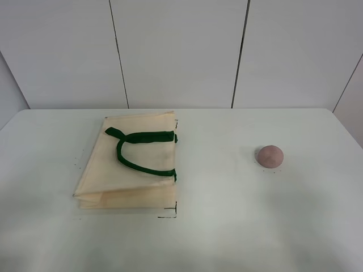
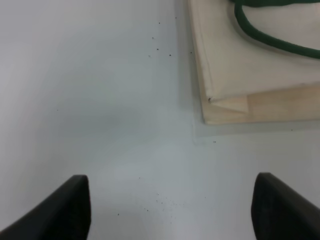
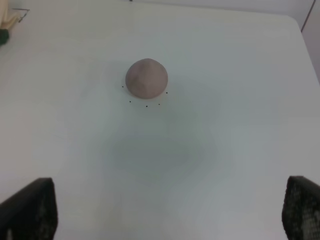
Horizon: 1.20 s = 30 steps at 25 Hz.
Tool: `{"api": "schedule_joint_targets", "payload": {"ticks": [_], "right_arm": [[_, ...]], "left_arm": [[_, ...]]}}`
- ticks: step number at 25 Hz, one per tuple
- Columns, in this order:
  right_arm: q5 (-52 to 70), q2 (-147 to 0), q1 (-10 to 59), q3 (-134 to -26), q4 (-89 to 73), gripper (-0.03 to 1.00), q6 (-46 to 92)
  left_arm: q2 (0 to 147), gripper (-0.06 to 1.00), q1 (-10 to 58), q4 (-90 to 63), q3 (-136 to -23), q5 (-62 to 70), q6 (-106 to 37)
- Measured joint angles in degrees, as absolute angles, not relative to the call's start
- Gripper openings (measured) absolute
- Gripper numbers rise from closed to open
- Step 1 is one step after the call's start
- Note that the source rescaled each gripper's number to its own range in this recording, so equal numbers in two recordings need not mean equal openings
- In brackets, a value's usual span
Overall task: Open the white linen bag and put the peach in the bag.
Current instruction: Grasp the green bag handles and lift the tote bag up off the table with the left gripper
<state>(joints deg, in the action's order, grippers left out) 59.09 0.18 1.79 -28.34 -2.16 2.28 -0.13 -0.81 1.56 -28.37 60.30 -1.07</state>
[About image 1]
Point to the cream linen bag green handles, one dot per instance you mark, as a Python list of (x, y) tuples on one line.
[(132, 165)]

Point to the pink peach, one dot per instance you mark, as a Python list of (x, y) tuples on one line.
[(270, 156)]

